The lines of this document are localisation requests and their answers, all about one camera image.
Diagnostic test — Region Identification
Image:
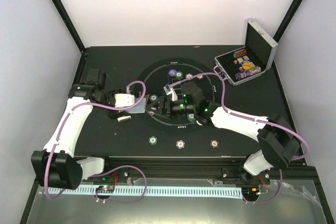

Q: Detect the green chips seat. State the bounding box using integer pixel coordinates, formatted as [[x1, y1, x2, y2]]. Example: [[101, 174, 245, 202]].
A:
[[175, 71, 183, 80], [150, 94, 158, 102], [187, 114, 196, 122]]

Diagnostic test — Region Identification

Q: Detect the green chips top seat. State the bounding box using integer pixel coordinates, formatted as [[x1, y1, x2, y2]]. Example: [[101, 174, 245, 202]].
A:
[[175, 71, 183, 80]]

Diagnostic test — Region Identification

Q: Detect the purple small blind button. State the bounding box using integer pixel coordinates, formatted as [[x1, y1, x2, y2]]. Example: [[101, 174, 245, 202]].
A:
[[168, 69, 177, 77]]

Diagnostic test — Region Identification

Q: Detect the green chip stack front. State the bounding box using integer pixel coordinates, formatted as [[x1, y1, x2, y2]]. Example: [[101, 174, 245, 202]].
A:
[[148, 136, 157, 145]]

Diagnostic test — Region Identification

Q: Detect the blue chips top seat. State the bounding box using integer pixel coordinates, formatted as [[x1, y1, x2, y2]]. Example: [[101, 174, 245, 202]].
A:
[[185, 73, 193, 80]]

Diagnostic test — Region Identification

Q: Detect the blue chip stack front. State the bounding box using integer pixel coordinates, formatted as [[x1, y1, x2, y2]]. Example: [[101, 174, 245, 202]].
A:
[[176, 140, 185, 149]]

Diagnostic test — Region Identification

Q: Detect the brown chip stack front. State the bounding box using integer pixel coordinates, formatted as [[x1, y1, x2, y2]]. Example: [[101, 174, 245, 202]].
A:
[[210, 140, 219, 148]]

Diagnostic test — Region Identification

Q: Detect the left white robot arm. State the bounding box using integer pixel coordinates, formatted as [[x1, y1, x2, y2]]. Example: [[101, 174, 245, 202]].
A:
[[31, 69, 135, 189]]

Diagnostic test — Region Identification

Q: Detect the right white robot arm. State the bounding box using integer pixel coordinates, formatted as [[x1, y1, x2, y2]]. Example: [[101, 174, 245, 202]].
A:
[[146, 82, 300, 184]]

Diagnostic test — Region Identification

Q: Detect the white card box tray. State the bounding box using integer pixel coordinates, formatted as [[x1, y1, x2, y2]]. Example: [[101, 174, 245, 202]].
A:
[[117, 115, 132, 122]]

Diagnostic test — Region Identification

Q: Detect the round black poker mat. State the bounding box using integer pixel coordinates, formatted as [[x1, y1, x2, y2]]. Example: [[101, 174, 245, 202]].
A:
[[133, 58, 224, 134]]

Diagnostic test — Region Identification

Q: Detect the purple chip row in case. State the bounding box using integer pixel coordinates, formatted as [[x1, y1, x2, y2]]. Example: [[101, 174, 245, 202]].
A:
[[235, 71, 248, 81]]

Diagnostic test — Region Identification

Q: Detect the blue playing card box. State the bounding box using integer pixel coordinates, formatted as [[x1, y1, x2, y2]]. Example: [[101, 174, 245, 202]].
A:
[[237, 56, 255, 70]]

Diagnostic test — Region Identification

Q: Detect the orange big blind button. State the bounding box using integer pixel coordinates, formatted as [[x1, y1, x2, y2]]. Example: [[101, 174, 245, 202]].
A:
[[243, 62, 251, 69]]

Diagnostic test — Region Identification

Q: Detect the orange chip row in case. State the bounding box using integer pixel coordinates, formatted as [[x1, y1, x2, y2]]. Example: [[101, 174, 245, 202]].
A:
[[234, 49, 247, 58]]

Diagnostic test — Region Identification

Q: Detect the aluminium poker case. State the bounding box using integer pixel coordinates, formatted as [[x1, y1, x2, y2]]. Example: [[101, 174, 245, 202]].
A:
[[214, 20, 278, 86]]

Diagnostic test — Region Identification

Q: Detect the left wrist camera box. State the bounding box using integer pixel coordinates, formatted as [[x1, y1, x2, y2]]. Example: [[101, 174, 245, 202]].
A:
[[114, 93, 135, 108]]

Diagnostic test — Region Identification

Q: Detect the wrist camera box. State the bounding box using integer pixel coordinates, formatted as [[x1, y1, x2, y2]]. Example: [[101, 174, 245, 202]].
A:
[[163, 85, 178, 101], [114, 93, 135, 108]]

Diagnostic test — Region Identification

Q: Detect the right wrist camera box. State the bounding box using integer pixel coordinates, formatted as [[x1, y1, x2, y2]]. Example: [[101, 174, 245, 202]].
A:
[[163, 85, 178, 101]]

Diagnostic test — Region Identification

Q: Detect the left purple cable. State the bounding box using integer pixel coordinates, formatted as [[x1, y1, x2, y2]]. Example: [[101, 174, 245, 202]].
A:
[[44, 80, 147, 204]]

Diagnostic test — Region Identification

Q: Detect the purple cable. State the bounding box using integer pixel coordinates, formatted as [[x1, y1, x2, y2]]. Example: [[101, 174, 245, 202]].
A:
[[44, 80, 147, 204], [167, 72, 311, 205]]

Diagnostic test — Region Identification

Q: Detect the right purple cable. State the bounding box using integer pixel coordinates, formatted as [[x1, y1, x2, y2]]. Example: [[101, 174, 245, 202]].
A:
[[167, 72, 311, 205]]

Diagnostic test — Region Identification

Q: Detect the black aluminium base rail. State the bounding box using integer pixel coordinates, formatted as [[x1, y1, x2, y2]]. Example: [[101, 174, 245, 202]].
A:
[[103, 157, 320, 186]]

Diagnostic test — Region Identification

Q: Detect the white slotted cable duct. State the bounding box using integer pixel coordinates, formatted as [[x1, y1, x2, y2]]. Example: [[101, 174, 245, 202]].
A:
[[63, 185, 243, 199]]

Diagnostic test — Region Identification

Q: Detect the left black frame post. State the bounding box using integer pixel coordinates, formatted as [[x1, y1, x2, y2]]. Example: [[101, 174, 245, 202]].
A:
[[51, 0, 86, 52]]

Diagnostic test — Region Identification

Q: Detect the black frame post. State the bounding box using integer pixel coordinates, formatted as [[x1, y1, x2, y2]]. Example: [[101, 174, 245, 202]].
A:
[[273, 0, 303, 42], [51, 0, 86, 52]]

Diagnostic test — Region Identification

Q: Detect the right black frame post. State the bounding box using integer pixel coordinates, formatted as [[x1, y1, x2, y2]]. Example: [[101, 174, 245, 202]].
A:
[[273, 0, 303, 42]]

